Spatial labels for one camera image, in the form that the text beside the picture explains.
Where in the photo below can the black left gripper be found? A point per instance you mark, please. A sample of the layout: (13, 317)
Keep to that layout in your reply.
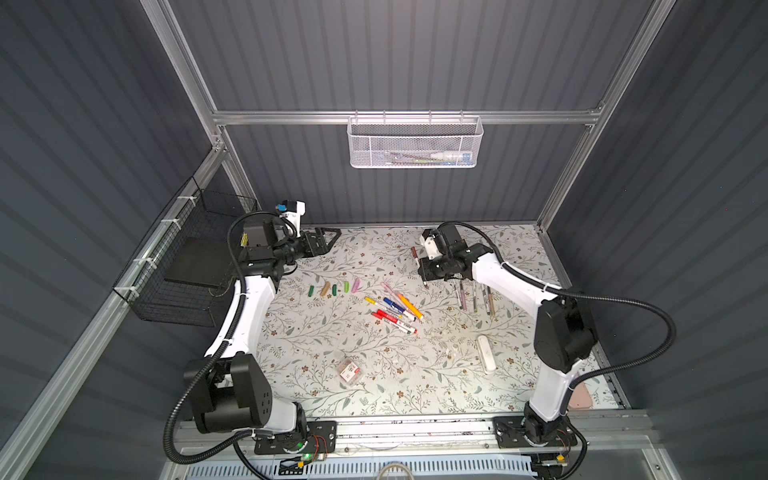
(318, 241)

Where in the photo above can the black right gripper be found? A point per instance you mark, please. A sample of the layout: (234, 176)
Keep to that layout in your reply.
(424, 271)

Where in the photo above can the purple highlighter pen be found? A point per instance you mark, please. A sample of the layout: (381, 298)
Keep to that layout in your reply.
(462, 297)

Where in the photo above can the dark green capped marker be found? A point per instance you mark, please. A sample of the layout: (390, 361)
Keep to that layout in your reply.
(484, 295)

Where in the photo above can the orange highlighter pen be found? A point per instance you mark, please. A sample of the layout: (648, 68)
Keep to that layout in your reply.
(410, 307)

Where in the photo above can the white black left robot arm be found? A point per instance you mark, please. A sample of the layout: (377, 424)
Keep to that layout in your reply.
(227, 389)

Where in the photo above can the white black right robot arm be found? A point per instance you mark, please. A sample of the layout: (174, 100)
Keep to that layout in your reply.
(442, 347)

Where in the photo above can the blue capped marker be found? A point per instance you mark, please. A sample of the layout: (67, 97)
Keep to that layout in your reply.
(401, 309)

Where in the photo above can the yellow capped marker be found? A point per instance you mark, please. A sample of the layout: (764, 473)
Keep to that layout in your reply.
(384, 307)

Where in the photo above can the red capped marker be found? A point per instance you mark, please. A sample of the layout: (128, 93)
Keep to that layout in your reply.
(400, 321)
(392, 323)

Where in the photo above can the white eraser case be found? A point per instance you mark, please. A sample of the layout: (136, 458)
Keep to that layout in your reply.
(486, 354)

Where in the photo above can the small red white box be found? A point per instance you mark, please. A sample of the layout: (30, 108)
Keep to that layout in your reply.
(349, 371)

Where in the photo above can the pink pencil case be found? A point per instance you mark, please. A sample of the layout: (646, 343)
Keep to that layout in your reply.
(581, 399)

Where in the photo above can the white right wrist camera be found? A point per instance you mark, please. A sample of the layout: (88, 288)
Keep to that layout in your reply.
(429, 244)

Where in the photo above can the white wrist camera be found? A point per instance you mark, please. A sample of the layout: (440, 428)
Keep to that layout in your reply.
(429, 244)
(292, 211)

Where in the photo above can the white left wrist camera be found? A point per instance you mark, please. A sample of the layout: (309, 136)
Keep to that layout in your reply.
(292, 211)

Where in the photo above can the white wire mesh basket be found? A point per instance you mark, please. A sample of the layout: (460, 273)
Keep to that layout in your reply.
(414, 141)

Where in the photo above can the black wire side basket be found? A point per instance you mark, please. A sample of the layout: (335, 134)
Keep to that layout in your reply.
(184, 275)

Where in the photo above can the metal base rail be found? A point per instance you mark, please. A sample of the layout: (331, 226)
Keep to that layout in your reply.
(469, 432)

